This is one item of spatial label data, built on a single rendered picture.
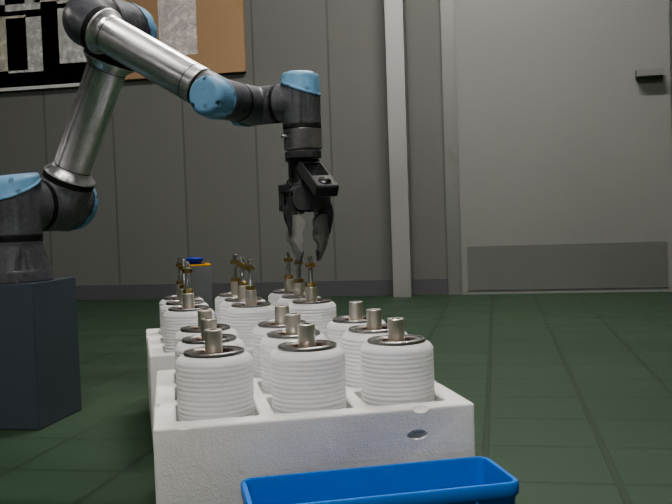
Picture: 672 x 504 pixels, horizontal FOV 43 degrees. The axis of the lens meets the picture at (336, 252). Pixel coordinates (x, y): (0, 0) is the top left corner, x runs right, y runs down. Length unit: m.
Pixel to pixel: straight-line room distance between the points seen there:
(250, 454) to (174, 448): 0.09
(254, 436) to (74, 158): 1.08
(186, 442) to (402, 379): 0.28
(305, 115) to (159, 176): 3.07
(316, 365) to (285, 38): 3.57
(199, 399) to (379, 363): 0.23
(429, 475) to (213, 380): 0.28
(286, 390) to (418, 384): 0.17
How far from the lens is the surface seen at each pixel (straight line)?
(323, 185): 1.55
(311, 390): 1.05
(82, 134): 1.94
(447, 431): 1.07
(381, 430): 1.04
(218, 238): 4.53
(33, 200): 1.90
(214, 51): 4.58
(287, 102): 1.64
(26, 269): 1.88
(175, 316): 1.57
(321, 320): 1.60
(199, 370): 1.03
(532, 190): 4.25
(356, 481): 1.02
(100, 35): 1.75
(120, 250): 4.74
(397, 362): 1.07
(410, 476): 1.04
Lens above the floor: 0.42
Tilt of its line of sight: 2 degrees down
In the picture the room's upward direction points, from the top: 2 degrees counter-clockwise
